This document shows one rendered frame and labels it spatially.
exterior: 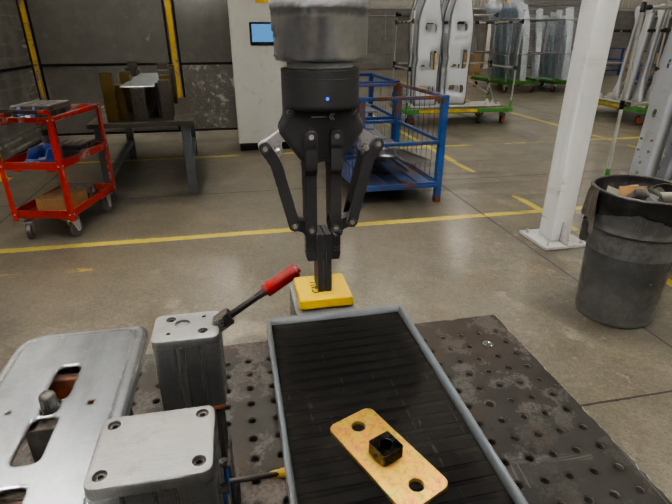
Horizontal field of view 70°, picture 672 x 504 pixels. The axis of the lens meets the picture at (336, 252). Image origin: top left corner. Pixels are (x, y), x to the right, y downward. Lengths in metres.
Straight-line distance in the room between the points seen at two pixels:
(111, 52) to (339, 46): 7.09
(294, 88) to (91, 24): 7.11
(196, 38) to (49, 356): 6.71
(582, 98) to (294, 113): 3.27
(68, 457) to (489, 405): 0.82
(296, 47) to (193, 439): 0.34
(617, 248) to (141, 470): 2.55
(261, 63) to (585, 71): 4.06
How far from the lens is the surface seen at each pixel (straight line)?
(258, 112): 6.59
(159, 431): 0.46
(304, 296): 0.54
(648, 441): 2.31
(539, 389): 1.20
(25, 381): 0.78
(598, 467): 1.07
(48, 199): 4.21
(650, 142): 4.62
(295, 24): 0.45
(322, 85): 0.46
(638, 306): 2.93
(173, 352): 0.68
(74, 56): 7.60
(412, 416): 0.38
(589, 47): 3.65
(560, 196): 3.80
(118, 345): 0.79
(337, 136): 0.48
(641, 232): 2.71
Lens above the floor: 1.42
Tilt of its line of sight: 24 degrees down
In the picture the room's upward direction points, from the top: straight up
